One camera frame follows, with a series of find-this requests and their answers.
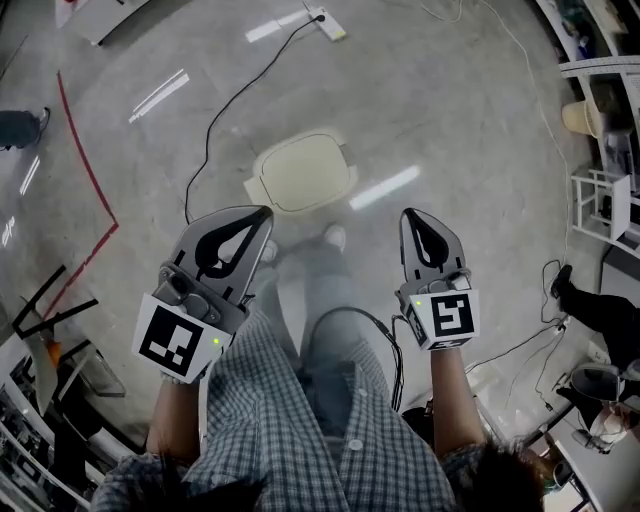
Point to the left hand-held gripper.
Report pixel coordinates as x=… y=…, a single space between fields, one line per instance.
x=170 y=340

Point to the person's left white shoe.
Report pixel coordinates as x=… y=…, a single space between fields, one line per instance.
x=270 y=250

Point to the black metal frame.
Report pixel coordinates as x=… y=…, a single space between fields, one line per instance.
x=50 y=310

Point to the person's right forearm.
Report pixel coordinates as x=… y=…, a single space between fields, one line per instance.
x=455 y=400

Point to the person's white shoe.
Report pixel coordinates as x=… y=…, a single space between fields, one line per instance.
x=336 y=236
x=270 y=250

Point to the black bag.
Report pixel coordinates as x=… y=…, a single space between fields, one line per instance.
x=417 y=422

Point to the red floor tape line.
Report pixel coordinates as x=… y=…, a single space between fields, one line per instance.
x=82 y=160

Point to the person's right white shoe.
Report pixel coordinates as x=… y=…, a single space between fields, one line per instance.
x=336 y=236

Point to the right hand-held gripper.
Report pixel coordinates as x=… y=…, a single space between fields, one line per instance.
x=452 y=315

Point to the white power strip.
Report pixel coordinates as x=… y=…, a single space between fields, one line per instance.
x=327 y=22

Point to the person's left forearm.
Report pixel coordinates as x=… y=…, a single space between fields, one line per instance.
x=175 y=420

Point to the beige plastic basket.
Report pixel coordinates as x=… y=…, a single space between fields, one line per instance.
x=582 y=119

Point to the person's jeans legs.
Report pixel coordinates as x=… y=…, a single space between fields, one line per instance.
x=325 y=295

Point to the beige trash bin lid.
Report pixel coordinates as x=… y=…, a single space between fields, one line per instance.
x=300 y=172

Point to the white metal shelf rack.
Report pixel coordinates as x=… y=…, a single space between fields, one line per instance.
x=605 y=65

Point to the white metal stool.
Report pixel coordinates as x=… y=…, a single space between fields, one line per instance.
x=602 y=205

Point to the cluttered work desk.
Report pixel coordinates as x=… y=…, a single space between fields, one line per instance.
x=30 y=425

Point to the person's plaid shirt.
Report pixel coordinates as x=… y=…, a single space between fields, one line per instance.
x=270 y=430

